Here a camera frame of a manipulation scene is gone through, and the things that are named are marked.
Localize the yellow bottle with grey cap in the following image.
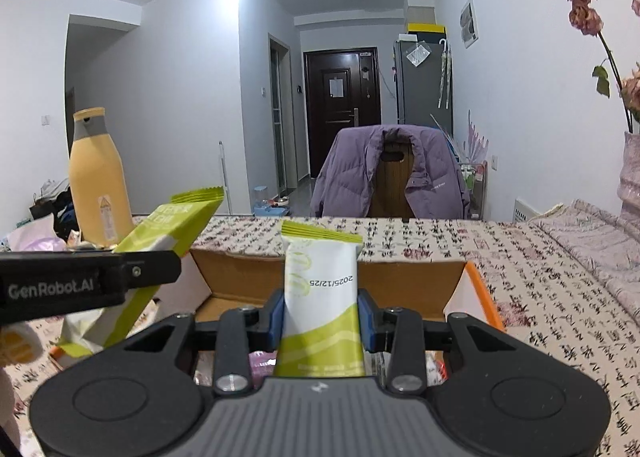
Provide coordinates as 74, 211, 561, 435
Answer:
69, 107, 135, 248

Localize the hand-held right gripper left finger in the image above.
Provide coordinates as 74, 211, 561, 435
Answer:
120, 287, 287, 398

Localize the pink ceramic vase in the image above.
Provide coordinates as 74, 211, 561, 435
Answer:
620, 131, 640, 218

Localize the yellow black box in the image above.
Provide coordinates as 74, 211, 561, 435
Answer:
407, 23, 447, 40

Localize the long green snack packet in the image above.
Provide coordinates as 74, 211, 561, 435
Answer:
52, 186, 225, 358

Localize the bunch of dried pink roses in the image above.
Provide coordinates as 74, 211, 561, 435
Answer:
559, 0, 640, 132

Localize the clear plastic bag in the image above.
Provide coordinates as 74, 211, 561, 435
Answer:
405, 43, 432, 68

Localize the orange cardboard box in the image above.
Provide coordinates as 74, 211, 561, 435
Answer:
150, 246, 506, 388

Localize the pink snack packet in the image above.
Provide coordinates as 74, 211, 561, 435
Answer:
249, 351, 278, 388

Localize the pink patterned cloth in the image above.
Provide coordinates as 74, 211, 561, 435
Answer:
527, 199, 640, 323

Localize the lilac tissue pack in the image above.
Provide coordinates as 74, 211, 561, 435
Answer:
5, 214, 68, 253

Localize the small storage rack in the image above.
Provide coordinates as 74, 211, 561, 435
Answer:
459, 162, 488, 220

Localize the white wall picture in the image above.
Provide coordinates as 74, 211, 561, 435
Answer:
460, 0, 480, 48

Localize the dark brown entrance door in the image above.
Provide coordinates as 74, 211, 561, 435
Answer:
303, 48, 382, 178

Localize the purple padded jacket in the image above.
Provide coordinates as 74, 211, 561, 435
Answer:
310, 124, 472, 220

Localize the pile of bags and clothes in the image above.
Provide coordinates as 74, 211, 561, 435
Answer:
29, 178, 76, 240

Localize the white folded umbrella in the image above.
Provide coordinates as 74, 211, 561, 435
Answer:
438, 38, 451, 110

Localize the wooden chair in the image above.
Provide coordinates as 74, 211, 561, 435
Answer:
369, 129, 416, 218

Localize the calligraphy print tablecloth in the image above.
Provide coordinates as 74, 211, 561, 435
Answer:
0, 214, 640, 457

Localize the white broom stick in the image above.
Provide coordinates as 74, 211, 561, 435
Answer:
218, 141, 233, 215

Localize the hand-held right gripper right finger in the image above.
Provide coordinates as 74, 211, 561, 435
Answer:
356, 286, 521, 398

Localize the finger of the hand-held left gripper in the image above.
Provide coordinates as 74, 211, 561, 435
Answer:
107, 249, 182, 291

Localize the purple flower wall decal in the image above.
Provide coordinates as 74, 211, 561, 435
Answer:
465, 109, 490, 162

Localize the small green white packet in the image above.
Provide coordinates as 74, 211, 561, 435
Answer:
274, 219, 366, 379

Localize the grey refrigerator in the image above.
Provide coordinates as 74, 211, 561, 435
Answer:
392, 37, 455, 138

